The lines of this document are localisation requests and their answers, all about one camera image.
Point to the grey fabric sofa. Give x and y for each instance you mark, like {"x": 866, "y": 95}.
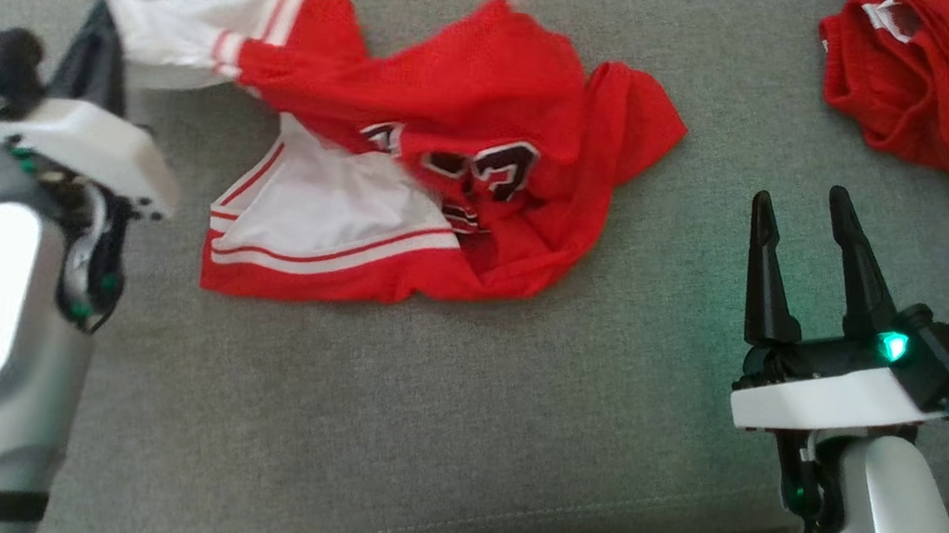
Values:
{"x": 424, "y": 427}

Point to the red white basketball jersey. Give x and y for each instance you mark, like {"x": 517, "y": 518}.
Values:
{"x": 474, "y": 92}

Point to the red garment with white band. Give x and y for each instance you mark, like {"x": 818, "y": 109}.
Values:
{"x": 935, "y": 93}

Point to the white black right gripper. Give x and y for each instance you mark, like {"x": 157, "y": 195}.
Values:
{"x": 819, "y": 395}

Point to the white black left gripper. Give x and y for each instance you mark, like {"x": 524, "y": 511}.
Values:
{"x": 77, "y": 145}

